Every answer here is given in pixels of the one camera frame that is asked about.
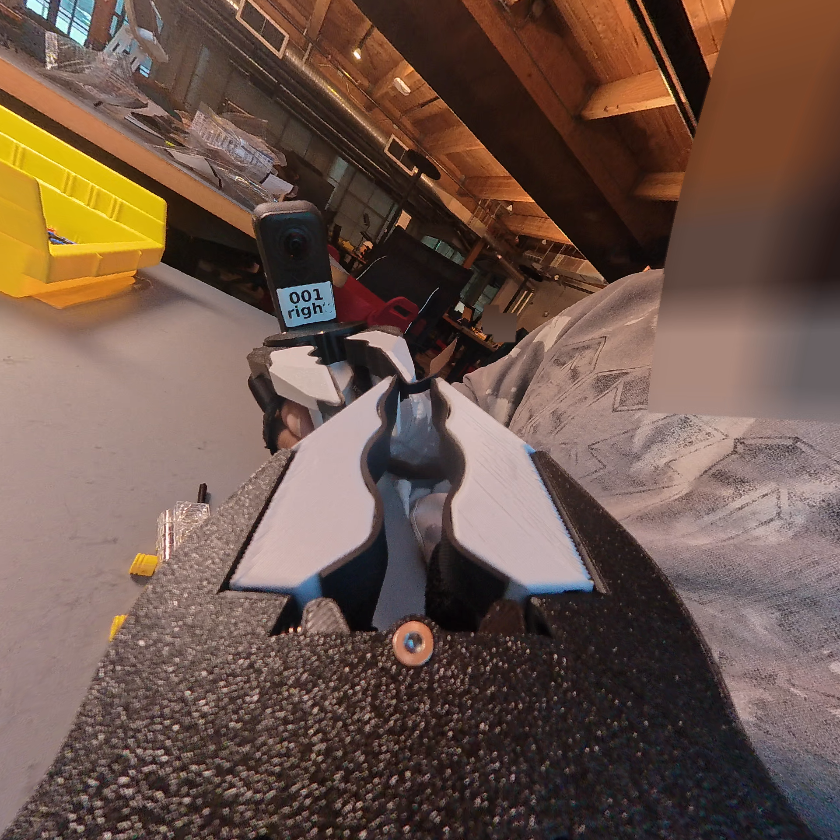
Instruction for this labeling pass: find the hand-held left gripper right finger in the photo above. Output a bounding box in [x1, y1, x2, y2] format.
[432, 379, 596, 611]

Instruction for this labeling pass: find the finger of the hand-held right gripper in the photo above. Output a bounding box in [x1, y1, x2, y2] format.
[346, 329, 417, 388]
[269, 358, 347, 408]

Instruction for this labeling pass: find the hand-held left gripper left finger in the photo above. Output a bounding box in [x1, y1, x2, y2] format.
[230, 377, 398, 631]

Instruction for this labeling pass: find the clear plastic engine block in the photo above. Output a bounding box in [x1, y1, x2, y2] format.
[156, 500, 211, 565]

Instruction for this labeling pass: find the yellow piston crankshaft assembly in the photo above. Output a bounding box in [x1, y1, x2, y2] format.
[108, 483, 211, 641]

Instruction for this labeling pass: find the person's right hand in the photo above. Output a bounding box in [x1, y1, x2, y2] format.
[262, 394, 329, 455]

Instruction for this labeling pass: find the cluttered wooden workbench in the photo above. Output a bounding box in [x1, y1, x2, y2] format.
[0, 39, 299, 253]

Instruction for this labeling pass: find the grey patterned sweatshirt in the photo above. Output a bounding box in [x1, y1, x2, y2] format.
[508, 403, 840, 840]

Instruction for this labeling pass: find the yellow storage bin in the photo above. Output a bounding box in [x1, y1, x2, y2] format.
[0, 105, 168, 309]

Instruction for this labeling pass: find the silver ventilation duct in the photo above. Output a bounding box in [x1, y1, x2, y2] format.
[276, 39, 480, 224]

